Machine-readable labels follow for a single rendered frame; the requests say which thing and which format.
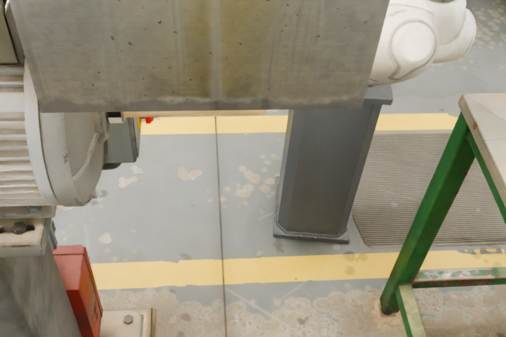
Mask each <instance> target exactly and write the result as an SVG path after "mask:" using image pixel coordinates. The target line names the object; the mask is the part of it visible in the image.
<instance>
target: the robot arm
mask: <svg viewBox="0 0 506 337"><path fill-rule="evenodd" d="M465 7H466V0H390V2H389V7H388V10H387V13H386V18H385V22H384V25H383V30H382V33H381V36H380V40H379V44H378V48H377V51H376V56H375V60H374V62H373V68H372V71H371V74H370V79H369V82H368V85H367V87H374V85H382V84H388V83H397V82H401V81H404V80H408V79H411V78H413V77H415V76H417V75H419V74H421V73H422V72H424V70H426V69H427V68H428V67H429V66H430V64H432V63H442V62H451V61H454V60H457V59H460V58H462V57H463V56H464V55H466V54H467V53H468V51H469V50H470V49H471V46H472V44H473V43H474V39H475V35H476V30H477V27H476V23H475V19H474V16H473V14H472V13H471V12H470V11H469V10H468V9H467V8H465Z"/></svg>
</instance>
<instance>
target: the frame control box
mask: <svg viewBox="0 0 506 337"><path fill-rule="evenodd" d="M141 125H142V119H139V117H126V119H125V122H124V123H112V124H111V133H110V136H109V138H108V158H107V161H106V162H105V164H104V165H103V167H102V170H113V169H117V168H118V167H119V166H120V165H121V163H126V162H136V160H137V157H139V144H140V133H141Z"/></svg>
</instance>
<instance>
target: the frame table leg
mask: <svg viewBox="0 0 506 337"><path fill-rule="evenodd" d="M468 129H469V127H468V124H467V123H466V120H465V118H464V116H463V114H462V111H461V112H460V114H459V117H458V119H457V121H456V124H455V126H454V128H453V130H452V133H451V135H450V138H449V140H448V142H447V145H446V147H445V149H444V151H443V153H442V156H441V158H440V161H439V163H438V164H437V168H436V169H435V172H434V174H433V177H432V179H431V181H430V184H429V185H428V189H427V190H426V192H425V195H424V197H423V200H422V202H421V205H420V206H419V209H418V211H417V213H416V216H415V218H414V220H413V223H412V225H411V227H410V230H409V232H408V234H407V237H406V239H405V241H404V244H403V246H402V248H401V251H400V253H399V255H398V258H397V260H396V262H395V264H394V267H393V269H392V272H391V274H390V276H389V279H388V280H387V283H386V285H385V287H384V290H383V292H382V295H381V297H380V298H379V300H380V304H381V307H382V308H381V311H382V313H383V314H385V315H390V314H392V313H398V312H399V310H400V308H399V305H398V300H397V297H396V294H395V288H396V285H397V284H413V282H414V280H415V278H416V276H417V274H418V272H419V270H420V268H421V266H422V264H423V262H424V260H425V258H426V256H427V254H428V252H429V250H430V247H431V246H432V244H433V242H434V240H435V238H436V236H437V234H438V232H439V230H440V228H441V226H442V224H443V222H444V220H445V218H446V216H447V214H448V212H449V210H450V208H451V206H452V204H453V202H454V200H455V198H456V196H457V194H458V192H459V190H460V188H461V186H462V184H463V181H464V179H465V177H466V175H467V173H468V171H469V169H470V167H471V165H472V163H473V161H474V159H475V157H476V156H475V155H474V152H473V150H472V148H471V146H470V144H469V141H468V139H467V138H466V137H465V136H466V134H467V131H468Z"/></svg>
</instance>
